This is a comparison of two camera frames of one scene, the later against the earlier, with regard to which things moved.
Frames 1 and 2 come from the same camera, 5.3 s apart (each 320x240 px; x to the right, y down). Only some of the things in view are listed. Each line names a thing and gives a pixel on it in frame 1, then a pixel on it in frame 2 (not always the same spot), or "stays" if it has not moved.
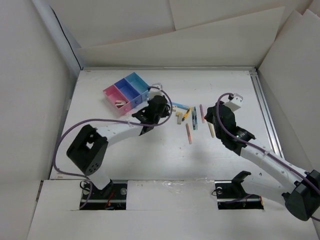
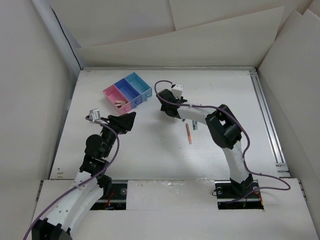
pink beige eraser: x=119 y=103 stays
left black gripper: x=165 y=113 -> x=122 y=124
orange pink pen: x=189 y=135 stays
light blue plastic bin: x=139 y=84 stays
